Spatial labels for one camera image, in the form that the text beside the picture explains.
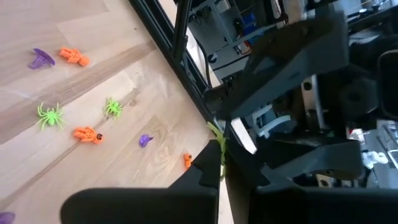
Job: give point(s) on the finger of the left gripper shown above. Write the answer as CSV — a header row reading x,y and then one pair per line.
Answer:
x,y
326,160
295,53

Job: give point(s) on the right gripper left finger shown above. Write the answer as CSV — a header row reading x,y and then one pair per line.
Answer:
x,y
140,207

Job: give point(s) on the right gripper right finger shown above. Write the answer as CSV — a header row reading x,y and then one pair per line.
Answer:
x,y
311,207

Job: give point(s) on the green plastic spider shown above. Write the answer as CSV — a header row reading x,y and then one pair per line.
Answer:
x,y
113,108
49,116
221,140

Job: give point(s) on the orange pumpkin toy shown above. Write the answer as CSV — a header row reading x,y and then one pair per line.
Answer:
x,y
74,56
88,135
187,160

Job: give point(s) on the grey shelving unit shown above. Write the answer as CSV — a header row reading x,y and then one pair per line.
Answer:
x,y
224,37

